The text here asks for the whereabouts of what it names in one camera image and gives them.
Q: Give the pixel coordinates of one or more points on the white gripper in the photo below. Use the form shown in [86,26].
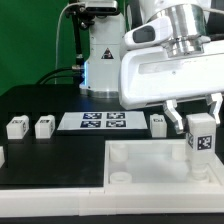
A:
[149,77]

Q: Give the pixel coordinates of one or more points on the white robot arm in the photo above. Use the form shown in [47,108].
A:
[102,69]

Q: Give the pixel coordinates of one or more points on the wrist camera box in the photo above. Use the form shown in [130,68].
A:
[152,33]

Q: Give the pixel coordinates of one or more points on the white block left edge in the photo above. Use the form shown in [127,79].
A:
[2,157]

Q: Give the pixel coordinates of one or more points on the white sheet with tags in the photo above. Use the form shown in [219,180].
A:
[130,120]

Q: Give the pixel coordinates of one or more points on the white square tabletop part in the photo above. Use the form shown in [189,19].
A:
[156,167]

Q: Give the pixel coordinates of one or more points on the white front fence bar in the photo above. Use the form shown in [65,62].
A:
[77,202]

